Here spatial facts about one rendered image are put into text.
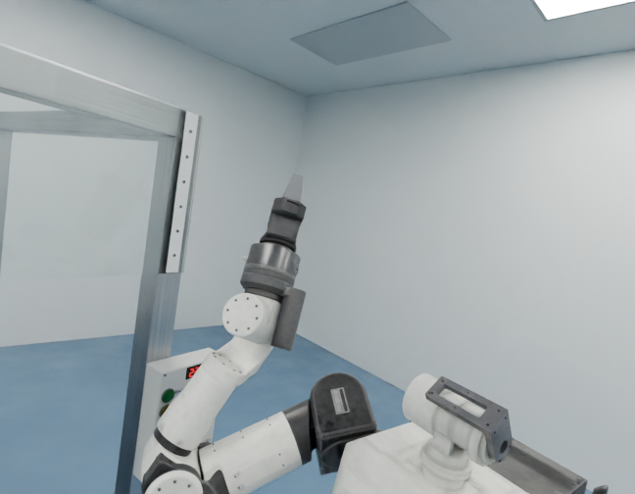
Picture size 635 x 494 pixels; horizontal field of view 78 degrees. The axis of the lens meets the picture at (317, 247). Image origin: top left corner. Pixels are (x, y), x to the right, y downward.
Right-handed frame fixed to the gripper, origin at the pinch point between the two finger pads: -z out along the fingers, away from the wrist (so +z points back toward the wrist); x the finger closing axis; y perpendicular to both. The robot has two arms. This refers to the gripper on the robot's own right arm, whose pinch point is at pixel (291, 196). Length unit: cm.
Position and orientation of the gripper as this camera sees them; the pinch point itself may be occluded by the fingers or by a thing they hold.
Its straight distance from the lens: 71.1
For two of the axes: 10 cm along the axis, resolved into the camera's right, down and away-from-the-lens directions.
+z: -2.3, 9.2, -3.1
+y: -9.5, -2.8, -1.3
